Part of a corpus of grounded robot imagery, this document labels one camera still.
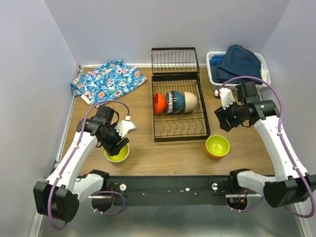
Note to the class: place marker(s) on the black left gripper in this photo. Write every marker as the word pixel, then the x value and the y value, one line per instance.
pixel 114 148

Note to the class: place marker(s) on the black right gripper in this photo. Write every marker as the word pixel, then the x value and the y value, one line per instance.
pixel 221 114

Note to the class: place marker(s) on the yellow-green bowl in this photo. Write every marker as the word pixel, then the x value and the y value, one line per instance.
pixel 120 157

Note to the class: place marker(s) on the green orange bowl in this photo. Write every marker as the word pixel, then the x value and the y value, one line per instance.
pixel 217 146

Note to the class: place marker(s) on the white bowl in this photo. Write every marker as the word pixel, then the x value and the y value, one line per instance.
pixel 190 101

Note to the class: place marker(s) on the black wire dish rack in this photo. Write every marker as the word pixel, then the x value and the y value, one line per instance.
pixel 177 69

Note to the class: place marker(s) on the dark glazed bowl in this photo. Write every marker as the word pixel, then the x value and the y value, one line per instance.
pixel 178 101

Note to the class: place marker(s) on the blue triangle pattern bowl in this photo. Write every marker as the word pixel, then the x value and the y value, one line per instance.
pixel 169 99

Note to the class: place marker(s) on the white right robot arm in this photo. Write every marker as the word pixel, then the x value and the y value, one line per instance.
pixel 291 183

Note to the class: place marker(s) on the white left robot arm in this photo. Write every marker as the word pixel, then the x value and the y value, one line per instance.
pixel 59 196

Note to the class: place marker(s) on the white perforated basket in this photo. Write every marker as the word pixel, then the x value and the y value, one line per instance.
pixel 264 69

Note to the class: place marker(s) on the dark blue jeans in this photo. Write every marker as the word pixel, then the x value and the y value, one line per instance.
pixel 236 62

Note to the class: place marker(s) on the blue floral cloth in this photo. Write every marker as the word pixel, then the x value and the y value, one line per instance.
pixel 109 81

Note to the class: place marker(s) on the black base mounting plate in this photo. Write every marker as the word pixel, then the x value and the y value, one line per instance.
pixel 176 190

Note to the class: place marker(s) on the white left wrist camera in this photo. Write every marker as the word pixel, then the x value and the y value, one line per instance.
pixel 125 126

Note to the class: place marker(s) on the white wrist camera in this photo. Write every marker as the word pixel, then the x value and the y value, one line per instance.
pixel 226 97
pixel 125 126

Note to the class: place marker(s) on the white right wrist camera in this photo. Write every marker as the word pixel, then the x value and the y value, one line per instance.
pixel 226 97

